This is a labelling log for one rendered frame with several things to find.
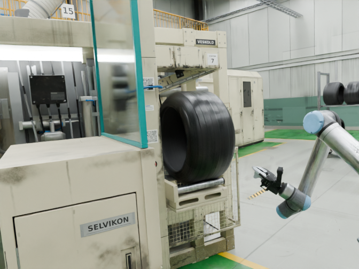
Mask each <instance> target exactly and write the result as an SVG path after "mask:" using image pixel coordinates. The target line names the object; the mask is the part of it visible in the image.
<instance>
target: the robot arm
mask: <svg viewBox="0 0 359 269"><path fill-rule="evenodd" d="M303 127H304V129H305V130H306V131H307V132H308V133H310V134H315V135H316V136H317V138H316V141H315V144H314V147H313V150H312V152H311V155H310V157H309V160H308V163H307V165H306V168H305V171H304V173H303V176H302V178H301V181H300V184H299V187H298V189H297V188H295V187H294V186H292V185H290V184H289V183H284V182H282V174H283V167H278V168H277V177H276V176H275V175H274V174H273V173H272V172H270V171H269V170H267V169H265V168H262V167H256V166H252V168H253V170H254V171H255V172H254V176H253V177H254V178H255V179H256V178H261V185H260V187H262V186H265V187H266V189H265V188H263V187H262V188H263V189H265V190H266V191H268V190H269V191H271V192H272V193H274V194H276V195H277V194H278V195H279V196H280V197H282V198H284V199H285V200H284V201H283V202H282V203H281V204H279V205H278V206H277V207H276V212H277V214H278V215H279V217H281V218H282V219H287V218H289V217H290V216H292V215H295V214H296V213H299V212H302V211H305V210H307V209H308V208H310V206H311V195H312V193H313V191H314V188H315V186H316V183H317V181H318V178H319V176H320V174H321V171H322V168H323V166H324V163H325V161H326V158H327V156H328V153H329V151H330V149H332V150H333V151H334V152H335V153H336V154H337V155H338V156H339V157H340V158H341V159H342V160H343V161H344V162H346V163H347V164H348V165H349V166H350V167H351V168H352V169H353V170H354V171H355V172H356V173H357V174H358V175H359V141H357V140H356V139H355V138H354V137H353V136H352V135H350V134H349V133H348V132H347V131H346V130H345V129H343V128H342V127H341V120H340V117H339V116H338V114H337V113H335V112H334V111H332V110H320V111H317V110H315V111H313V112H310V113H308V114H307V115H306V116H305V117H304V119H303Z"/></svg>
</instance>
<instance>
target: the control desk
mask: <svg viewBox="0 0 359 269"><path fill-rule="evenodd" d="M0 228H1V236H2V244H3V251H4V259H5V267H6V269H162V251H161V235H160V220H159V206H158V190H157V176H156V167H155V152H154V148H153V147H149V146H148V148H140V147H137V146H134V145H131V144H128V143H124V142H121V141H118V140H115V139H112V138H109V137H106V136H100V137H98V136H97V137H86V138H76V139H66V140H56V141H46V142H40V143H30V144H19V145H11V146H10V147H9V148H8V150H7V151H6V152H5V154H4V155H3V156H2V158H1V159H0Z"/></svg>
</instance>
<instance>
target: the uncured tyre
mask: <svg viewBox="0 0 359 269"><path fill-rule="evenodd" d="M160 122H161V136H162V152H163V165H164V167H165V169H166V170H167V172H168V173H169V174H170V175H171V176H172V177H173V178H174V179H175V180H177V181H178V182H180V183H182V184H191V183H196V182H200V181H205V180H210V179H215V178H218V177H219V176H221V175H223V174H224V173H225V172H226V170H227V169H228V167H229V165H230V163H231V160H232V158H233V155H234V152H235V144H236V135H235V127H234V124H233V120H232V117H231V115H230V112H229V110H228V109H227V107H226V106H225V104H224V103H223V101H222V100H221V99H220V98H219V97H218V96H217V95H215V94H213V93H211V92H208V91H178V92H175V93H172V94H170V95H169V96H168V97H167V98H166V100H165V101H164V102H163V103H162V105H161V107H160Z"/></svg>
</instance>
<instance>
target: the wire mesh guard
mask: <svg viewBox="0 0 359 269"><path fill-rule="evenodd" d="M235 149H236V158H235V159H236V165H235V166H236V180H237V182H236V183H237V185H236V186H237V189H236V190H237V192H236V193H237V207H238V215H237V216H238V219H237V220H238V221H239V224H238V225H236V219H235V223H234V224H235V225H233V222H232V226H229V227H226V228H223V229H222V228H221V229H220V230H219V227H218V228H217V229H218V230H217V231H216V229H215V231H213V226H212V232H210V233H206V234H204V232H203V235H200V236H197V235H196V236H197V237H194V236H195V235H194V232H193V238H191V235H190V239H188V237H187V238H186V239H187V240H184V241H181V236H179V237H180V240H179V241H180V242H178V241H177V243H174V237H173V242H172V243H174V244H171V243H169V244H171V245H169V248H172V247H176V246H179V245H182V244H185V243H188V242H191V241H194V240H197V239H201V238H204V237H207V236H210V235H213V234H216V233H219V232H223V231H226V230H229V229H232V228H235V227H238V226H241V222H240V195H239V166H238V147H235ZM194 214H197V213H194ZM194 218H196V217H194ZM192 220H193V214H192ZM214 220H215V219H214ZM215 223H216V222H215ZM224 223H225V222H224ZM224 223H223V224H224ZM195 225H196V229H197V228H198V227H197V222H196V224H195ZM208 225H210V224H208ZM192 226H194V224H193V225H192ZM224 227H225V226H224ZM199 228H200V222H199ZM209 228H210V227H209ZM168 229H170V228H168ZM193 229H194V228H193ZM193 229H192V230H193ZM205 229H206V228H205ZM175 231H176V230H175ZM169 232H170V231H169ZM171 232H173V231H171ZM196 232H197V231H196ZM208 232H209V231H208ZM179 233H180V227H179ZM177 234H178V233H177V232H176V238H178V237H177ZM200 234H202V233H200ZM173 235H174V234H173Z"/></svg>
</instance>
